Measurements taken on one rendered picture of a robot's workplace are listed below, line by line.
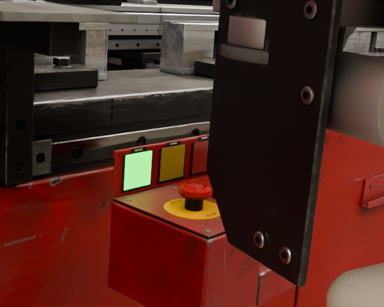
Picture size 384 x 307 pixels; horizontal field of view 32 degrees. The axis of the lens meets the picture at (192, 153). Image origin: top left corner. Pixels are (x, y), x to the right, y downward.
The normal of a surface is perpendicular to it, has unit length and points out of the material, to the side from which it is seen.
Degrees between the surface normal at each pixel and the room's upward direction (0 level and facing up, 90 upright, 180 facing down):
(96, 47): 90
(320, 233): 90
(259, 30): 90
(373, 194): 90
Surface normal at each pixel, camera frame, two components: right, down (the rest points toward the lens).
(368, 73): -0.55, -0.63
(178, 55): -0.69, 0.13
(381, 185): 0.72, 0.22
